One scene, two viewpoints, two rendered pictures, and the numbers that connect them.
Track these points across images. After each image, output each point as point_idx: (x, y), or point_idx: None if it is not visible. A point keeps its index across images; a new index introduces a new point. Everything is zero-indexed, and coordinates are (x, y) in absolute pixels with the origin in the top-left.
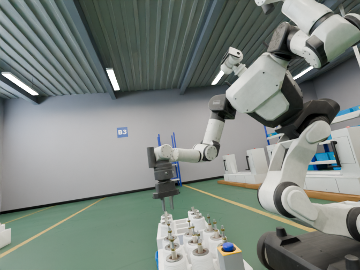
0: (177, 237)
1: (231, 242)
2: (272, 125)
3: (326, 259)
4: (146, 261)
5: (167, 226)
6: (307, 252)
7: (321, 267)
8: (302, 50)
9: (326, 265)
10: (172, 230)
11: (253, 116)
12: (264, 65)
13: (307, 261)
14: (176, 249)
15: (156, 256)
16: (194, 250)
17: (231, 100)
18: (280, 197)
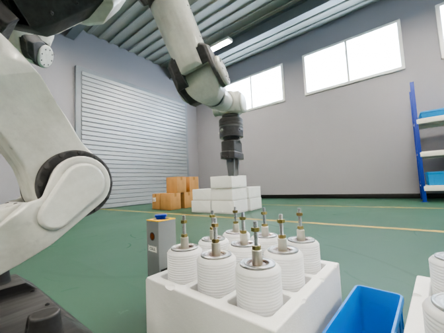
0: (293, 243)
1: (158, 215)
2: (39, 34)
3: (1, 309)
4: None
5: (429, 261)
6: (19, 318)
7: (35, 293)
8: (52, 51)
9: (20, 298)
10: (440, 284)
11: (80, 16)
12: None
13: (46, 296)
14: (252, 236)
15: (368, 287)
16: (223, 237)
17: (122, 2)
18: None
